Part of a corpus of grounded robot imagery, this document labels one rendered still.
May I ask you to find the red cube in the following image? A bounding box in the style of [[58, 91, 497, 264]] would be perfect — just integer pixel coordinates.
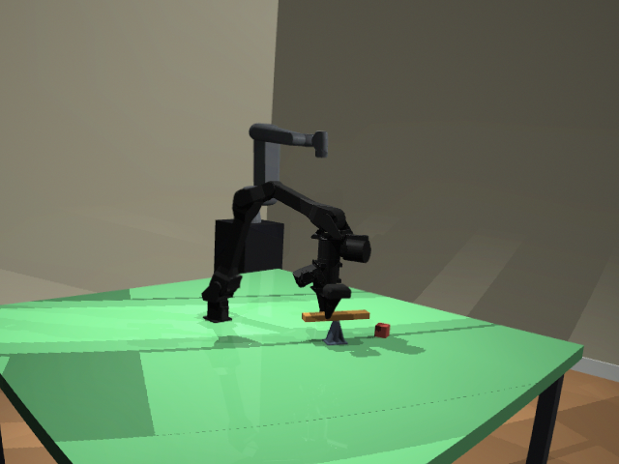
[[374, 323, 391, 338]]

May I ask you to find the brown bar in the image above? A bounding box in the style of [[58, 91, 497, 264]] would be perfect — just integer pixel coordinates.
[[302, 309, 369, 322]]

